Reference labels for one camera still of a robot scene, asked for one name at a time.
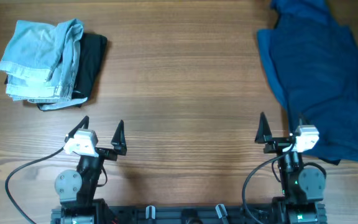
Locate light blue folded jeans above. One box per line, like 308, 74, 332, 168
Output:
0, 19, 87, 111

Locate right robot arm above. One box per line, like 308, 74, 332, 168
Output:
255, 113, 326, 223

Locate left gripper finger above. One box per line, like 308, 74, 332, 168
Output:
111, 120, 127, 149
65, 116, 90, 142

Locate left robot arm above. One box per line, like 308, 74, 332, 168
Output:
50, 116, 127, 224

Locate black folded garment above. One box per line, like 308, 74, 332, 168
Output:
37, 33, 108, 111

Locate blue t-shirt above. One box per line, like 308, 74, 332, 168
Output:
257, 0, 358, 164

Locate dark navy blue shorts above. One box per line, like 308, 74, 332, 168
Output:
270, 14, 358, 162

